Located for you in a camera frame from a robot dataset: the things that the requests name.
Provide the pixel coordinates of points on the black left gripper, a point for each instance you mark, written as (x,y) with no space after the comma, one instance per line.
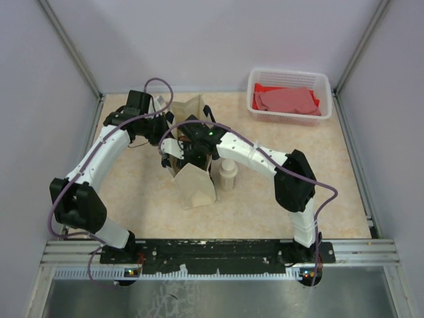
(163,118)

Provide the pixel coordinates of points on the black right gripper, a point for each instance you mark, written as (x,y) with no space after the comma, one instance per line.
(187,160)

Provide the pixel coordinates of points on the beige bottle beige cap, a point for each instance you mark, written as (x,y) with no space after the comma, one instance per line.
(228,171)

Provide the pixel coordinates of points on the beige canvas tote bag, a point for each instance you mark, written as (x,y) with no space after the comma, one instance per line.
(194,183)

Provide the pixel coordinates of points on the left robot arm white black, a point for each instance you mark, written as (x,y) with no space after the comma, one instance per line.
(75,200)

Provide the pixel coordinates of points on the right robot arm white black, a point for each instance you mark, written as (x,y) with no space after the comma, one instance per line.
(292,176)

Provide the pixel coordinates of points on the red cloth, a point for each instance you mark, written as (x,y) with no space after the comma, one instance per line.
(261,96)

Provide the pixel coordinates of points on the white plastic basket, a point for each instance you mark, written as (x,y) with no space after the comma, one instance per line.
(287,96)

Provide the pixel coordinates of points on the pink cloth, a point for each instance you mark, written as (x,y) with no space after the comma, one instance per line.
(288,101)

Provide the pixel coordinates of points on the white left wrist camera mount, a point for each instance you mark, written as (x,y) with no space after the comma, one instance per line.
(156,104)

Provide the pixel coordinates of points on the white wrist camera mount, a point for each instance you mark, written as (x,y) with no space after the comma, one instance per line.
(171,147)
(156,104)

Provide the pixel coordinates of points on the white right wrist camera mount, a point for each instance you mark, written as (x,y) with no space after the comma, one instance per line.
(171,147)

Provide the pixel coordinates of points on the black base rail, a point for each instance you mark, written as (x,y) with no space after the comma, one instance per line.
(254,256)

